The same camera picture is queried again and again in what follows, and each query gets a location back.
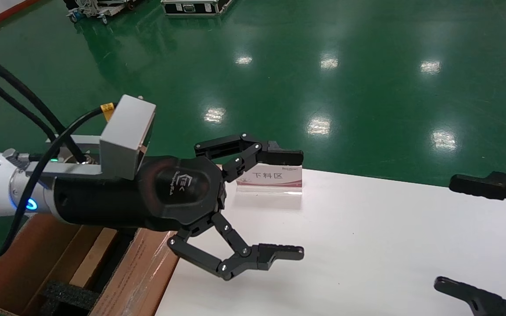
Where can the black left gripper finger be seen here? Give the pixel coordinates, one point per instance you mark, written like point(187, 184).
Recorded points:
point(272, 156)

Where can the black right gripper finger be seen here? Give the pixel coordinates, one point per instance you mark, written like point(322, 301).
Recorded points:
point(468, 296)
point(481, 186)

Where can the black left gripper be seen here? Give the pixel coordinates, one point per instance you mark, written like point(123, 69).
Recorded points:
point(112, 202)

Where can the large cardboard box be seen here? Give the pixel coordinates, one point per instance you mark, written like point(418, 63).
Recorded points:
point(20, 263)

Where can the acrylic sign with Chinese text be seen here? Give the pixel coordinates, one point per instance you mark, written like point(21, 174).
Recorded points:
point(275, 180)

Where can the black aluminium flight case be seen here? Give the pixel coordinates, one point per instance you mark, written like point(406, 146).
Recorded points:
point(191, 7)

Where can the black foam insert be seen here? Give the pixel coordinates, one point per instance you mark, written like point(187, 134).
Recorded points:
point(66, 296)

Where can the wheeled metal cart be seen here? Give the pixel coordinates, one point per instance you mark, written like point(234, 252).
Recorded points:
point(99, 8)

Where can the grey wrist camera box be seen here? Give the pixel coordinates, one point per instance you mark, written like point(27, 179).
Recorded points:
point(125, 136)

